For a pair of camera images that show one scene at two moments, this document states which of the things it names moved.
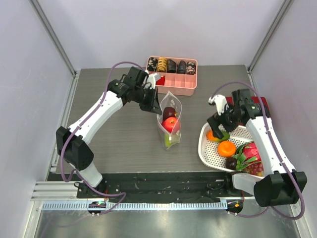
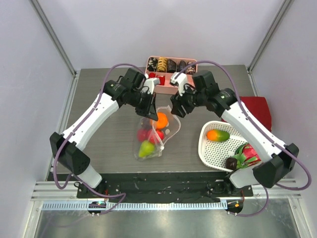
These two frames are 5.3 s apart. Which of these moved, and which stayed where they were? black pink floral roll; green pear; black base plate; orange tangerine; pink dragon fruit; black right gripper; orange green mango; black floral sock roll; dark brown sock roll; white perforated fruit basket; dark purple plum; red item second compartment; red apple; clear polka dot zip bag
Moved: orange tangerine; green pear; black right gripper; dark purple plum; red apple; clear polka dot zip bag
Stayed: white perforated fruit basket; red item second compartment; black pink floral roll; pink dragon fruit; black base plate; dark brown sock roll; black floral sock roll; orange green mango
